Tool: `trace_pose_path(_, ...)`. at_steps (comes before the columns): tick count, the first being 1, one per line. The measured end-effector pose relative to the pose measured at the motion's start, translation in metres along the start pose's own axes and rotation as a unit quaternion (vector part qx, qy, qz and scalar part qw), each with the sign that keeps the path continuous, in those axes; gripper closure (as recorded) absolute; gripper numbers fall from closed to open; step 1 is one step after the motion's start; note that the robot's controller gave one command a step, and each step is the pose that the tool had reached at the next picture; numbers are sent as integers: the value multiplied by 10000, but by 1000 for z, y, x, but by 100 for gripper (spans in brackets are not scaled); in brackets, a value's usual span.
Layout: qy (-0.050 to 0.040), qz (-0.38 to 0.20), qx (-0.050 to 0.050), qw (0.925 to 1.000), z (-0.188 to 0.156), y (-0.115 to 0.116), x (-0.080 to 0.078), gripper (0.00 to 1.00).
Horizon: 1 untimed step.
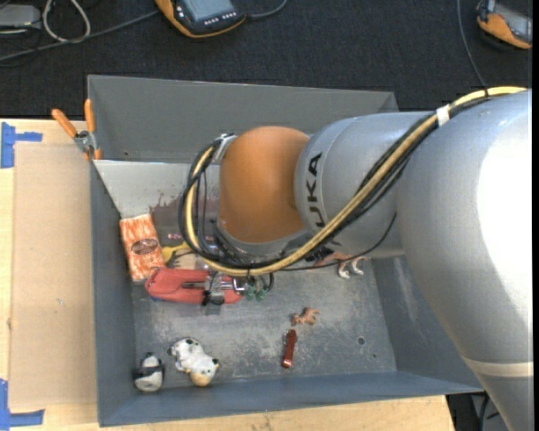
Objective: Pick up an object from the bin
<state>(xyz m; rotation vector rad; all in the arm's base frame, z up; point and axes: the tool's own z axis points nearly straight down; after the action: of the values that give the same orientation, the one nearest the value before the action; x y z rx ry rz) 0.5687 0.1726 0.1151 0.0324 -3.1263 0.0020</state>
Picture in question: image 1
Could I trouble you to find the yellow toy banana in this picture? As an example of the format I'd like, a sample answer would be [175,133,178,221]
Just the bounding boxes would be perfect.
[161,242,192,265]

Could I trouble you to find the grey metal bin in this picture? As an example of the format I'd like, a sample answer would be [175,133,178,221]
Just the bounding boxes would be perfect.
[85,74,484,428]

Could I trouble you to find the white spotted toy cow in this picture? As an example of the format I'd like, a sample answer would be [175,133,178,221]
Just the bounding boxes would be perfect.
[167,337,221,388]

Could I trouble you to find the small brown toy deer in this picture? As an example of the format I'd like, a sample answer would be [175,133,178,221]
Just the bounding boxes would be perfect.
[289,307,322,328]

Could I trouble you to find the orange patterned packet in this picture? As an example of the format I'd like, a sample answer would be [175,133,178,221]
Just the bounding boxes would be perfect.
[119,213,166,283]

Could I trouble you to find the small red wrench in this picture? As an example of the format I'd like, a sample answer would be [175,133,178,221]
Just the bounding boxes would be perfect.
[280,328,299,370]

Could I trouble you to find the black and white toy panda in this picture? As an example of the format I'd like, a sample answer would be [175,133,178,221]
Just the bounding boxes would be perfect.
[132,352,165,393]

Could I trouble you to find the brown and white toy horse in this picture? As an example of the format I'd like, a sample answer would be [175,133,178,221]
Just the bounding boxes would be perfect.
[314,251,369,280]

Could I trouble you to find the pale brown flat board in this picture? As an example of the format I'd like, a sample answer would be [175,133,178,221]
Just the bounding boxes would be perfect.
[7,143,98,410]

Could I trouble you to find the red handled tool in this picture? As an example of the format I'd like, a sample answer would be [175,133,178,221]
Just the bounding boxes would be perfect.
[144,267,244,305]

